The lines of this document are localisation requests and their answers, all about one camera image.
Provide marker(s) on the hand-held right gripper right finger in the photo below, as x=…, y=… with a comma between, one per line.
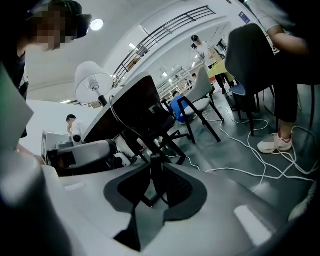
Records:
x=212, y=225

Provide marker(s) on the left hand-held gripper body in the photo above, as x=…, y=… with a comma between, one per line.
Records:
x=85, y=153

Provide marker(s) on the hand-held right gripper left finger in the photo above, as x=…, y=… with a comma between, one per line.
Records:
x=90, y=200

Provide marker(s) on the white shade table lamp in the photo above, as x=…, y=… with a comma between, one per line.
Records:
x=92, y=80

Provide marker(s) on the dark round table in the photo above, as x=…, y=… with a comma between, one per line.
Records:
x=130, y=105

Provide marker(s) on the black office chair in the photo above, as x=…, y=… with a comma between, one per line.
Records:
x=162, y=127

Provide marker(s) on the person's dark shirt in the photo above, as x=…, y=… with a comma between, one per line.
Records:
x=21, y=75

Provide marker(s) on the background storage shelves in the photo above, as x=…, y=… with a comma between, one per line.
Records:
x=175, y=80

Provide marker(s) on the round ceiling light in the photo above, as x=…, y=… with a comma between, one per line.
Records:
x=96, y=25

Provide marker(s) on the light grey padded chair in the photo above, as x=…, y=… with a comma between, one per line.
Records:
x=201, y=87

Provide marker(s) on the black metal balcony railing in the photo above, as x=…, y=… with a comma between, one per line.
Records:
x=160, y=35

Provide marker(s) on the yellow table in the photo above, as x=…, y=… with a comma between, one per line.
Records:
x=217, y=68

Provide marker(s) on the dark grey fabric chair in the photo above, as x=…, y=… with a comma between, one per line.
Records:
x=247, y=55

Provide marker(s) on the black head-worn camera headset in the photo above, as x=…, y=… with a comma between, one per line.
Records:
x=75, y=15

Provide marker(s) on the blue wall sign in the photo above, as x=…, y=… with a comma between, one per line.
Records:
x=244, y=17

